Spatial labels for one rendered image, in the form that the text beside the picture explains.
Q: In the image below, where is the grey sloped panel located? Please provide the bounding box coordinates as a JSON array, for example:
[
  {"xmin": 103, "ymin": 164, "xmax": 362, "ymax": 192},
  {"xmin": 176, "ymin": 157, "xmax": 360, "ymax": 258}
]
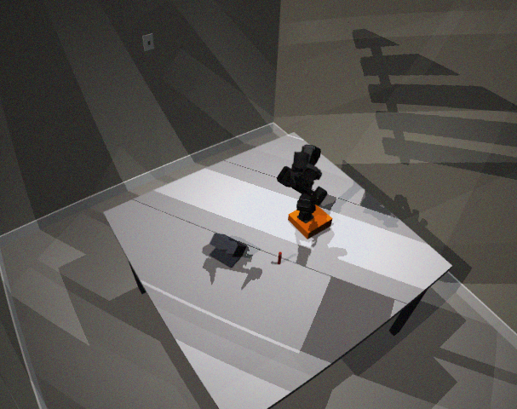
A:
[{"xmin": 210, "ymin": 233, "xmax": 247, "ymax": 268}]

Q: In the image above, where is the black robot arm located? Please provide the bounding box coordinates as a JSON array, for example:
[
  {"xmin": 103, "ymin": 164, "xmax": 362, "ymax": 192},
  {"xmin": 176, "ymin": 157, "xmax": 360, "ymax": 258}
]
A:
[{"xmin": 291, "ymin": 145, "xmax": 322, "ymax": 223}]

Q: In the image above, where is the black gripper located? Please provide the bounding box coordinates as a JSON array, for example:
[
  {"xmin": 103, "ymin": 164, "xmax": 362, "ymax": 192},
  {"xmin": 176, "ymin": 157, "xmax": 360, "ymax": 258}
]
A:
[{"xmin": 277, "ymin": 166, "xmax": 327, "ymax": 205}]

